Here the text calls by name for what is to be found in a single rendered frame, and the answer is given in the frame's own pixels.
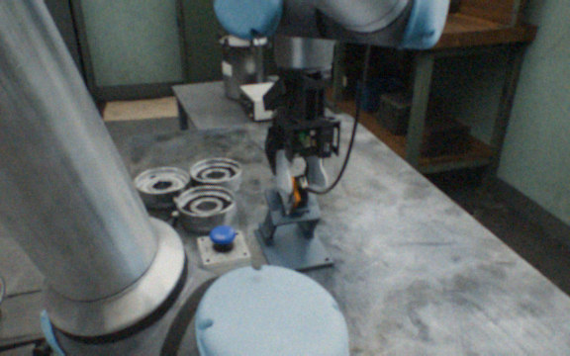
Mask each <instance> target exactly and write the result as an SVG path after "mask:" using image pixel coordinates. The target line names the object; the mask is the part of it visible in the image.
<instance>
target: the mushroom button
mask: <svg viewBox="0 0 570 356"><path fill-rule="evenodd" d="M236 236H237V234H236V232H235V230H234V229H233V228H231V227H229V226H217V227H215V228H213V229H212V231H211V233H210V239H211V241H212V242H214V243H217V244H219V245H220V246H222V247H225V246H227V244H228V243H230V242H232V241H233V240H234V239H235V238H236Z"/></svg>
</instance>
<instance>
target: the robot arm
mask: <svg viewBox="0 0 570 356"><path fill-rule="evenodd" d="M213 1H214V7H215V11H216V14H217V16H218V19H219V20H220V22H221V24H222V25H223V27H224V28H225V29H226V30H227V31H228V32H229V33H230V34H232V35H233V36H235V37H237V38H239V39H242V40H247V41H249V40H255V39H258V40H262V39H265V38H268V37H269V36H271V35H275V61H276V63H277V76H278V78H279V79H278V80H277V81H276V82H275V83H274V84H273V85H272V86H271V87H270V88H268V90H267V91H266V92H265V93H264V94H263V95H262V96H261V97H262V103H263V109H264V112H268V111H272V113H273V114H272V115H271V118H272V119H273V123H272V127H267V135H266V139H265V143H264V151H265V155H266V158H267V161H268V163H269V166H270V169H271V171H272V174H273V177H274V180H275V183H276V185H277V188H278V190H279V193H280V194H281V196H282V197H283V198H284V201H285V202H286V203H287V204H289V203H290V195H291V192H292V182H291V177H290V174H289V169H290V166H291V165H292V163H293V159H295V158H300V157H303V159H304V161H305V162H306V167H305V170H304V174H305V176H307V180H308V182H307V183H308V186H309V188H311V189H313V190H316V191H317V189H318V186H319V187H321V188H323V189H326V188H327V186H328V180H327V176H326V174H325V172H324V169H323V163H324V159H327V158H331V157H332V153H333V154H334V155H335V156H336V157H339V143H340V127H341V120H340V119H339V118H338V117H336V116H335V115H334V114H333V113H332V112H331V111H330V110H328V109H327V108H326V107H325V105H326V88H328V87H331V63H332V62H333V45H334V44H335V43H336V41H340V42H349V43H358V44H367V45H383V46H392V47H394V48H395V49H402V48H418V49H428V48H431V47H432V46H434V45H435V44H436V43H437V41H438V40H439V38H440V35H441V33H442V30H443V27H444V23H445V19H446V14H447V9H448V3H449V0H213ZM334 128H336V129H337V139H336V145H335V144H334V143H333V141H334ZM0 223H2V224H3V225H4V227H5V228H6V229H7V231H8V232H10V233H11V235H12V236H13V237H14V238H15V240H16V241H17V242H18V244H19V245H20V246H21V247H22V249H23V250H24V251H25V253H26V254H27V255H28V256H29V258H30V259H31V260H32V262H33V263H34V264H35V265H36V267H37V268H38V269H40V270H41V271H40V272H42V273H43V274H44V276H45V278H44V282H43V286H42V303H43V307H44V311H43V312H42V313H41V321H42V327H43V331H44V334H45V337H46V339H47V342H48V343H49V345H50V346H51V348H52V349H53V350H55V351H56V352H57V353H58V354H60V355H61V356H349V352H348V334H347V328H346V324H345V320H344V318H343V315H342V314H341V312H340V310H339V308H338V306H337V304H336V302H335V301H334V299H333V298H332V297H331V296H330V294H329V293H328V292H327V291H326V290H325V289H323V288H322V286H321V285H320V284H318V283H317V282H315V281H314V280H312V279H311V278H309V277H307V276H305V275H303V274H301V273H299V272H294V271H291V270H287V269H284V268H280V267H274V266H261V267H260V271H254V270H252V268H251V267H245V268H241V269H237V270H235V271H233V272H230V273H228V274H226V275H224V276H223V277H220V276H218V275H215V274H212V273H209V272H207V271H204V270H201V269H199V268H197V267H195V266H194V265H193V264H192V263H191V262H190V260H189V258H188V255H187V253H186V251H185V248H184V246H183V244H182V241H181V239H180V238H179V236H178V235H177V234H176V232H175V231H174V230H173V229H172V228H171V227H170V226H169V225H168V224H166V222H163V221H161V220H158V219H155V218H150V217H149V215H148V213H147V211H146V209H145V207H144V205H143V201H142V200H141V198H140V196H139V194H138V192H137V190H136V188H135V186H134V184H133V181H132V179H131V177H130V175H129V173H128V171H127V169H126V167H125V165H124V163H123V161H122V159H121V157H120V155H119V153H118V151H117V149H116V147H115V145H114V144H113V142H112V140H111V138H110V136H109V133H108V131H107V129H106V127H105V125H104V123H103V121H102V119H101V117H100V115H99V113H98V111H97V108H96V106H95V104H94V102H93V100H92V98H91V96H90V95H89V93H88V91H87V89H86V86H85V84H84V82H83V80H82V78H81V76H80V74H79V72H78V70H77V68H76V66H75V64H74V61H73V59H72V58H71V57H70V55H69V53H68V51H67V49H66V47H65V45H64V43H63V41H62V39H61V36H60V34H59V32H58V30H57V28H56V26H55V24H54V22H53V19H52V17H51V15H50V13H49V11H48V9H47V7H46V5H45V3H44V1H43V0H0Z"/></svg>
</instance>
